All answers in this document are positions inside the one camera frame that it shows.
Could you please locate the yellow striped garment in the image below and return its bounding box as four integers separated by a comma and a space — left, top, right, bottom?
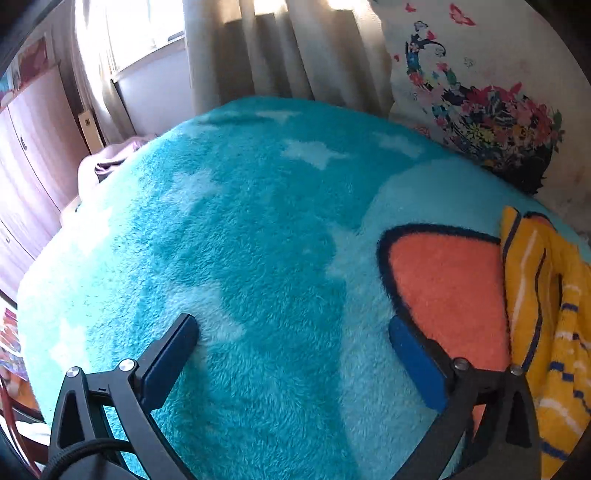
501, 205, 591, 480

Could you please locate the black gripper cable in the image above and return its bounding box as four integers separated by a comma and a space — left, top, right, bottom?
44, 438, 136, 480

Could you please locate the white wall device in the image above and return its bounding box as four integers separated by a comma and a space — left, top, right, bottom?
78, 110, 103, 156

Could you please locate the beige curtain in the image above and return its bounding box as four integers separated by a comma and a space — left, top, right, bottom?
182, 0, 394, 116

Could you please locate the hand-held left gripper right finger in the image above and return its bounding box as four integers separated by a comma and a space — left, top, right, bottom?
388, 316, 541, 480

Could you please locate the teal star-print fleece blanket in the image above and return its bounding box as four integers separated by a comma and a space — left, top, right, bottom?
16, 96, 591, 480

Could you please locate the red chair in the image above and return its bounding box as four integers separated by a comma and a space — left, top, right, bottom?
0, 369, 43, 476

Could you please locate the window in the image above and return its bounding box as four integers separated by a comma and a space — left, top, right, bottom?
78, 0, 186, 75

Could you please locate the pale pink cloth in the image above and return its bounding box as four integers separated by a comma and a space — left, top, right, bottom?
76, 134, 158, 200

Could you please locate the colourful printed paper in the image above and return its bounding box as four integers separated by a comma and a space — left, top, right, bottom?
0, 305, 29, 372

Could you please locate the cream floral print pillow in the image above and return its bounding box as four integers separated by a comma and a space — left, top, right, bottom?
369, 0, 591, 217

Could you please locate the wooden wardrobe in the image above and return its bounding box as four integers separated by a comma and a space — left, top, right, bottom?
0, 32, 93, 289

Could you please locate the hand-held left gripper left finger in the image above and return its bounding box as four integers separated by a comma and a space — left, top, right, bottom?
48, 314, 200, 480

